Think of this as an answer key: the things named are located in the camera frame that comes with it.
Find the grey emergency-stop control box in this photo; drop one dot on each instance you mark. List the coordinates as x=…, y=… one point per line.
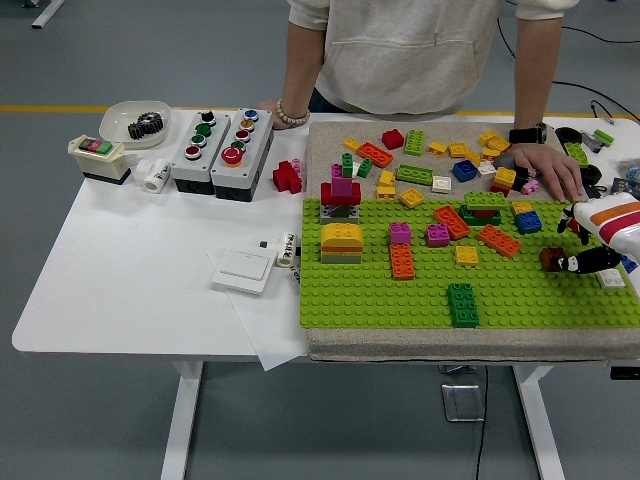
x=235, y=177

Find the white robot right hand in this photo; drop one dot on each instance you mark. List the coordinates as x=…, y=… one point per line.
x=615, y=220

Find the grey base brick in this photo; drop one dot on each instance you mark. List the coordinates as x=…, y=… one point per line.
x=326, y=216

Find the orange two-by-four brick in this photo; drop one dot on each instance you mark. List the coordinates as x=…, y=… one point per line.
x=499, y=240
x=451, y=222
x=402, y=261
x=375, y=154

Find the person's left hand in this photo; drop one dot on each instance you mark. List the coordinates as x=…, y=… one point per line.
x=547, y=164

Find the black brick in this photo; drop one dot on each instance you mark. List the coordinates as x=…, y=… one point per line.
x=521, y=179

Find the person's right hand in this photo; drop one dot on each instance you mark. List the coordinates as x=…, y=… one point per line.
x=269, y=104

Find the yellow printed brick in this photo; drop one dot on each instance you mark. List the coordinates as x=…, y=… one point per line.
x=386, y=192

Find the tall pink brick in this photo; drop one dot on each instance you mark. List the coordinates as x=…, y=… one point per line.
x=342, y=186

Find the white background table foot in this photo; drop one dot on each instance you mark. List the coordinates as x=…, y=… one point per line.
x=47, y=12

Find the person's left forearm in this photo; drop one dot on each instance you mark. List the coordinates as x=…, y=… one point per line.
x=535, y=75

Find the yellow two-by-two brick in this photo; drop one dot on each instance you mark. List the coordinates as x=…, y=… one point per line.
x=505, y=175

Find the black button device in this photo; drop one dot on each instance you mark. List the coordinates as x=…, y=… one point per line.
x=625, y=186

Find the small red-brown brick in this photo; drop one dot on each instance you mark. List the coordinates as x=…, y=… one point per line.
x=486, y=213

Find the small pink brick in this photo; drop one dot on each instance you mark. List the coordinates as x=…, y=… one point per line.
x=297, y=164
x=531, y=187

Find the small yellow brick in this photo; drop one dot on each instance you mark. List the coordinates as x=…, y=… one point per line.
x=499, y=144
x=436, y=149
x=351, y=144
x=491, y=154
x=488, y=137
x=474, y=159

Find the red arch brick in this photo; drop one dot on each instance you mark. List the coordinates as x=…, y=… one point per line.
x=326, y=195

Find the plastic bag with blue parts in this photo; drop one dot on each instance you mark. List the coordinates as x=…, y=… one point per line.
x=631, y=170

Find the yellow domed brick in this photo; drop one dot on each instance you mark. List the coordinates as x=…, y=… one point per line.
x=341, y=232

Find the dark green arch brick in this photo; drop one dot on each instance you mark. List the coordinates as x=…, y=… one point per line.
x=467, y=216

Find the narrow white brick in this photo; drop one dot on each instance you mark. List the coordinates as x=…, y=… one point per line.
x=356, y=168

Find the pink two-by-two brick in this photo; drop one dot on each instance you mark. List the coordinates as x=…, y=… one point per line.
x=400, y=233

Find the grey four-button control box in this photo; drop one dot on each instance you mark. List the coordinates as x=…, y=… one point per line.
x=192, y=170

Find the yellow two-by-two plate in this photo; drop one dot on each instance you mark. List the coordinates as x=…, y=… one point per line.
x=458, y=149
x=522, y=207
x=411, y=198
x=466, y=255

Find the thin orange brick layer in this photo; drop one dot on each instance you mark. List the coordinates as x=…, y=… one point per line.
x=341, y=248

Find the black metal gear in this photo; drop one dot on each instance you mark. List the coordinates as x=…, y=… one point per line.
x=145, y=127

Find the white plastic bowl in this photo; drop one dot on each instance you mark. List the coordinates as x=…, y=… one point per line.
x=117, y=120

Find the white printed label strip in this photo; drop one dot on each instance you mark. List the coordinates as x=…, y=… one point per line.
x=294, y=276

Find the white wall switch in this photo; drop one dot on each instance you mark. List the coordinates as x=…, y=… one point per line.
x=245, y=270

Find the white paper sheet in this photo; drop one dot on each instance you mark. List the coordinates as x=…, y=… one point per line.
x=270, y=330

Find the grey-olive brick layer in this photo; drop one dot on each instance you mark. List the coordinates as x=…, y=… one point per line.
x=341, y=258

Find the grey rounded brick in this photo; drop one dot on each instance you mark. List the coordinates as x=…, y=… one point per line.
x=505, y=161

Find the grey-brown cushion mat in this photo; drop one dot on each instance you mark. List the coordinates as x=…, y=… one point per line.
x=375, y=345

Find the small blue brick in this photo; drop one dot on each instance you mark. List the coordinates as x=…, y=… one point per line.
x=629, y=265

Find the blue two-by-two brick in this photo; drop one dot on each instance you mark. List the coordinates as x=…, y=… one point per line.
x=465, y=170
x=528, y=223

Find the person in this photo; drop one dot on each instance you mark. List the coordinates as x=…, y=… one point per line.
x=400, y=50

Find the small white brick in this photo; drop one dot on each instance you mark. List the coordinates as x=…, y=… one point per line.
x=486, y=169

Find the person's right forearm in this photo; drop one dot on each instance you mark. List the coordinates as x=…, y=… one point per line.
x=300, y=70

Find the green studded baseplate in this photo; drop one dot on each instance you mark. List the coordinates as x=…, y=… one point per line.
x=350, y=300

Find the red cross-shaped brick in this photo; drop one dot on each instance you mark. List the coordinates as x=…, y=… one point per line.
x=286, y=177

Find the small grey device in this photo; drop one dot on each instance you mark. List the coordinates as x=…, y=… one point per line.
x=592, y=141

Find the small green brick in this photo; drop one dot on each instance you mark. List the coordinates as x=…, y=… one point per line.
x=365, y=167

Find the tall green narrow brick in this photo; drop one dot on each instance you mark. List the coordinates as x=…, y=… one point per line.
x=347, y=164

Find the yellow sloped brick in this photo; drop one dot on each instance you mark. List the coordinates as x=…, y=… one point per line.
x=386, y=178

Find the white two-by-two plate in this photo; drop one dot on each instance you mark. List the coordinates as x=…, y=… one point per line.
x=441, y=184
x=612, y=280

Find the white table leg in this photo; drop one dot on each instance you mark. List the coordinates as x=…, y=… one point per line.
x=540, y=425
x=182, y=425

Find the lime two-by-four plate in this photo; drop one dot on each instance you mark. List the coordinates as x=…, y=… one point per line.
x=414, y=174

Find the red brick under yellow brick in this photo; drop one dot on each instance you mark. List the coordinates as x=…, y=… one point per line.
x=499, y=189

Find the brown two-by-two brick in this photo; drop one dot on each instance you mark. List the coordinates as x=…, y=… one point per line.
x=550, y=257

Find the small lime brick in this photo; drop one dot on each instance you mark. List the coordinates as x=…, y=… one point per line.
x=604, y=137

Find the metal floor socket box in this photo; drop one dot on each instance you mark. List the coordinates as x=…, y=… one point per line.
x=462, y=402

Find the dark green two-by-four brick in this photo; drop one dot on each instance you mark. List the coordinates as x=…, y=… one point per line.
x=462, y=305

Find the magenta two-by-two brick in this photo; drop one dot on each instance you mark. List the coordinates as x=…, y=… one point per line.
x=438, y=235

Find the black table height controller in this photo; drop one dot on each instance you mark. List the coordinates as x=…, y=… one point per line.
x=625, y=374

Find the black wrist watch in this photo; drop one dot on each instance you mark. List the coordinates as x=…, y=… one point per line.
x=526, y=134

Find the cream red-green switch box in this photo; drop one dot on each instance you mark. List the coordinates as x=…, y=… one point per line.
x=100, y=160

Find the lime two-by-four brick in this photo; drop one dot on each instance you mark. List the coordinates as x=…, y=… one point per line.
x=415, y=142
x=486, y=200

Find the labelled white pipe fitting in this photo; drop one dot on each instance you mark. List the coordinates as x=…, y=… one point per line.
x=287, y=247

